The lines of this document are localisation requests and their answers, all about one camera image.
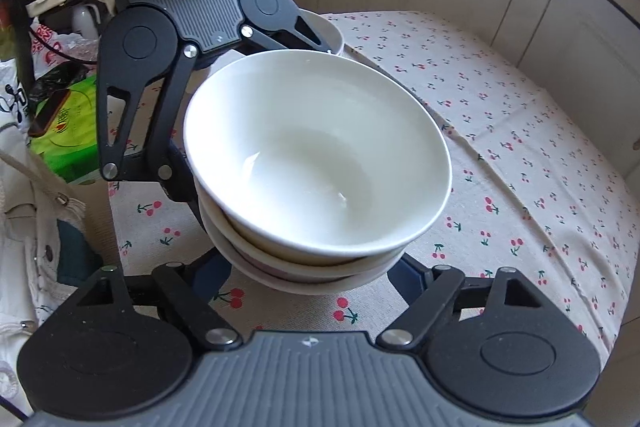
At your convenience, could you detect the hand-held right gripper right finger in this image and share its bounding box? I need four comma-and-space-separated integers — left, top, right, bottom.
377, 252, 547, 350

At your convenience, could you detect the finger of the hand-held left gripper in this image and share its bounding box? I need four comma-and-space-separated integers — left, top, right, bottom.
240, 8, 336, 55
97, 49, 202, 204

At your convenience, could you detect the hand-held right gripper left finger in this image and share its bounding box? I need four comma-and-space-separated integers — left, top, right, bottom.
75, 252, 241, 350

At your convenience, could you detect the large round white plate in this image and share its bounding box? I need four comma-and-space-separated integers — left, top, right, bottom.
299, 8, 346, 58

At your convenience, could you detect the white bowl pink floral print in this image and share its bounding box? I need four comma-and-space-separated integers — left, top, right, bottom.
196, 184, 418, 280
199, 202, 407, 296
182, 49, 453, 265

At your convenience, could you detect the green printed box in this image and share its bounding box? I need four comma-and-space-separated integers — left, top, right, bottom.
30, 74, 101, 182

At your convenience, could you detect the black orange phone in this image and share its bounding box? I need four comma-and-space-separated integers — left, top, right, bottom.
27, 89, 71, 138

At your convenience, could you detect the black plastic bag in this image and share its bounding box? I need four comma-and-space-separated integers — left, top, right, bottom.
30, 62, 88, 102

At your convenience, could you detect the red white plastic bag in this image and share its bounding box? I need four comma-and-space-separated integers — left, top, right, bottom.
30, 24, 98, 68

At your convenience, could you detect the white printed bag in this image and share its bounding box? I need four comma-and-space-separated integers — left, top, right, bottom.
0, 59, 36, 148

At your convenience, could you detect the white kettle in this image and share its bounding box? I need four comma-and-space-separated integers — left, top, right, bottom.
70, 2, 101, 38

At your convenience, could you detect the person's white jacket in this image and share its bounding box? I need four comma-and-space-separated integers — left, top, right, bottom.
0, 147, 108, 413

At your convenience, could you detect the cherry print tablecloth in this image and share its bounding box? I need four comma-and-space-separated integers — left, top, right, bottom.
107, 9, 633, 358

